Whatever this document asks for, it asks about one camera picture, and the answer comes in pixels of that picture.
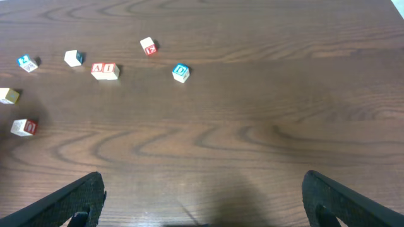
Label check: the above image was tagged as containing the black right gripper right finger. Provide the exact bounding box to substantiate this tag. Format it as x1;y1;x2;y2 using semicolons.
302;170;403;227

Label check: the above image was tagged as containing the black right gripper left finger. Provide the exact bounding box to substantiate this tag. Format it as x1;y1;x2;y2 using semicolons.
1;172;106;227

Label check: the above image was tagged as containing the red I letter block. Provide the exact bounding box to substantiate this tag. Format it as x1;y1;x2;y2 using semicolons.
102;63;120;80

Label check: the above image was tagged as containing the red A letter block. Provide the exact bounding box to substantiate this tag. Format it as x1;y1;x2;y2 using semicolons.
91;62;105;80

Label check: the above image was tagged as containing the blue 2 number block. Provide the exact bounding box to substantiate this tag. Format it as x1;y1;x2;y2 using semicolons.
16;54;38;73

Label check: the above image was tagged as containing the blue H letter block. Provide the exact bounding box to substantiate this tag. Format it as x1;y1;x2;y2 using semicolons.
10;119;37;137

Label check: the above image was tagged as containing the cow picture wooden block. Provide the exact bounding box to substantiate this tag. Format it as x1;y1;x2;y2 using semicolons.
0;88;20;104

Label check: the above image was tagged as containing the plain face wooden block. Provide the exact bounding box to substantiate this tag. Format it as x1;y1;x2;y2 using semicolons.
64;50;83;67

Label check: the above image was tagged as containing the blue D letter block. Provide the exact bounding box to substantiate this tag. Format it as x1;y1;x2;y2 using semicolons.
172;64;190;83

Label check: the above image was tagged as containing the red E letter block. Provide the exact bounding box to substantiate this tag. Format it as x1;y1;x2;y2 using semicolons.
140;37;157;55

